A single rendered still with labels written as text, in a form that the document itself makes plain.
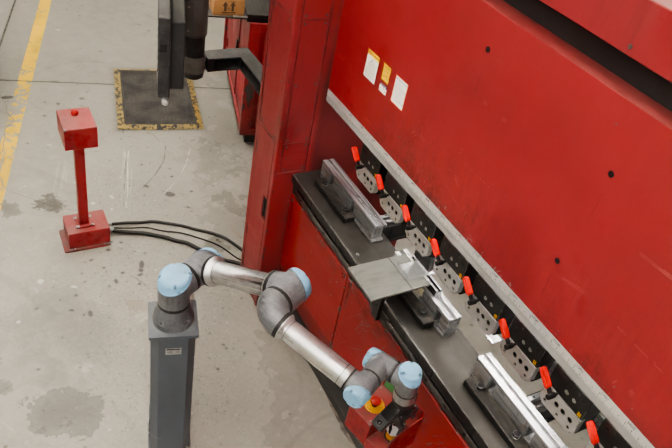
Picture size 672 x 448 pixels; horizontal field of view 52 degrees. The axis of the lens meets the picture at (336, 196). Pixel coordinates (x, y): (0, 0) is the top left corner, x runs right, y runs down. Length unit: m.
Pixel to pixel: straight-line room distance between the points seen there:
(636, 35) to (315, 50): 1.51
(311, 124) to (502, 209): 1.22
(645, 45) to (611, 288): 0.63
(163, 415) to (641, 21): 2.25
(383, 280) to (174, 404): 0.99
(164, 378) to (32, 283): 1.35
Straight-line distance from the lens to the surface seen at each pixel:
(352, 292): 2.93
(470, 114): 2.26
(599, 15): 1.86
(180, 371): 2.79
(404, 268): 2.68
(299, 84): 2.99
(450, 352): 2.62
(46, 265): 4.04
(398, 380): 2.25
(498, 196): 2.21
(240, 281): 2.44
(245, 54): 3.51
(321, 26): 2.90
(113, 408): 3.39
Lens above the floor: 2.76
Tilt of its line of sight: 36 degrees down
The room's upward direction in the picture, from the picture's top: 12 degrees clockwise
